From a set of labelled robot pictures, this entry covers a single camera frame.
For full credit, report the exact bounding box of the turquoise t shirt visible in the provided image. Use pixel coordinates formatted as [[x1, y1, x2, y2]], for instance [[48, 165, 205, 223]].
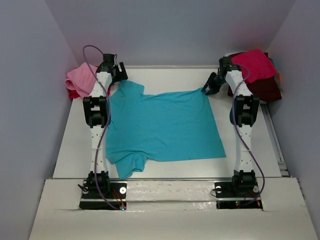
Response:
[[106, 80, 226, 179]]

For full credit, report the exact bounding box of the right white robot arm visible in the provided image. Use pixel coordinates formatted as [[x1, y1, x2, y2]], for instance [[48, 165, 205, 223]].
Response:
[[202, 56, 260, 198]]

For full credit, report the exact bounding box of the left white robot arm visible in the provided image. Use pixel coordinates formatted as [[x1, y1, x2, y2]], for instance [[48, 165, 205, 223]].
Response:
[[82, 53, 128, 196]]

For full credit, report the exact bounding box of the pink folded t shirt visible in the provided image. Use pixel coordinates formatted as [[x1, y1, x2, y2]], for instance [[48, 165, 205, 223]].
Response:
[[65, 61, 100, 99]]

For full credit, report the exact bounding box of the magenta t shirt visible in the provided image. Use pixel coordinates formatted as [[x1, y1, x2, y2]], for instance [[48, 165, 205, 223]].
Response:
[[231, 49, 277, 84]]

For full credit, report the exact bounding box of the red folded t shirt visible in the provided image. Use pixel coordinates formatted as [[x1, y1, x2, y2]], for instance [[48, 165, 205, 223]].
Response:
[[67, 65, 112, 100]]

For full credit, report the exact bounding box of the dark red t shirt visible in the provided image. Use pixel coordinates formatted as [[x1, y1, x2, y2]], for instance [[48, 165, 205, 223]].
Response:
[[226, 51, 283, 104]]

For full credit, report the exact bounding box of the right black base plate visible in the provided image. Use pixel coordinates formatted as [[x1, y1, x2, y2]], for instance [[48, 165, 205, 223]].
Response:
[[210, 181, 263, 210]]

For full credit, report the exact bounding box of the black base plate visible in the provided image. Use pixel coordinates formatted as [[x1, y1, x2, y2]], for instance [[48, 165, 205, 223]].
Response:
[[78, 181, 127, 211], [210, 181, 263, 210]]

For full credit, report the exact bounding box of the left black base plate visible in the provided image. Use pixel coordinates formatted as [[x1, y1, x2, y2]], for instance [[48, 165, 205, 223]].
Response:
[[78, 181, 127, 211]]

